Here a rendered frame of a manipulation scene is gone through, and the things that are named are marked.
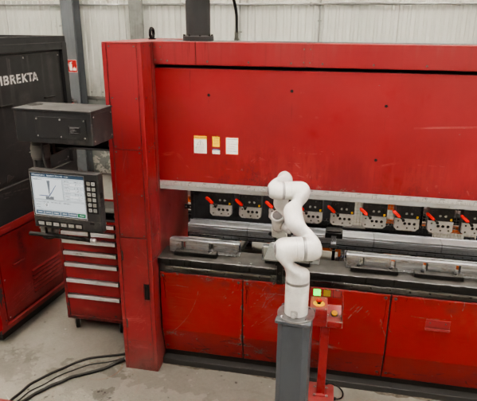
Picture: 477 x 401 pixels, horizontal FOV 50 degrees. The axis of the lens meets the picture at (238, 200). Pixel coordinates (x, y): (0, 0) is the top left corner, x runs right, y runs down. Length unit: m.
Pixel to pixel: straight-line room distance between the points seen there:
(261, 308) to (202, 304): 0.42
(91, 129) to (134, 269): 1.09
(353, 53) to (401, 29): 4.10
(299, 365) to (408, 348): 1.12
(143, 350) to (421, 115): 2.46
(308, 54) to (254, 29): 4.37
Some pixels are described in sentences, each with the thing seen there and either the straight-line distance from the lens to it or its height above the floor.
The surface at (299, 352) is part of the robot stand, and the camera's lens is 2.72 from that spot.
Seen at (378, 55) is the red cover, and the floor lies 2.24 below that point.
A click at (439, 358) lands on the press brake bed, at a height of 0.34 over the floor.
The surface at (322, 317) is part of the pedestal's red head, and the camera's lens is 3.21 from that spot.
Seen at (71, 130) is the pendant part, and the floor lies 1.83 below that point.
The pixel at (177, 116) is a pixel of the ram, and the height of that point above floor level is 1.84.
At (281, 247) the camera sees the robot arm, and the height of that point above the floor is 1.40.
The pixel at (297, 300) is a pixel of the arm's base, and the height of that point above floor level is 1.11.
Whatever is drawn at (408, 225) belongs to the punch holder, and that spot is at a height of 1.21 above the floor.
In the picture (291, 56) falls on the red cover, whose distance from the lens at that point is 3.15.
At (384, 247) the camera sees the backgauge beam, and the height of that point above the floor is 0.93.
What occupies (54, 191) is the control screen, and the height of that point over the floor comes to 1.48.
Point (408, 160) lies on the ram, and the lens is 3.27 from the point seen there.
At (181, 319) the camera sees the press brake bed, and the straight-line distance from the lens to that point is 3.78.
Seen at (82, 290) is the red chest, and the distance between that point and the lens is 4.32.
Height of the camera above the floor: 2.40
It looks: 19 degrees down
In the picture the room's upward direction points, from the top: straight up
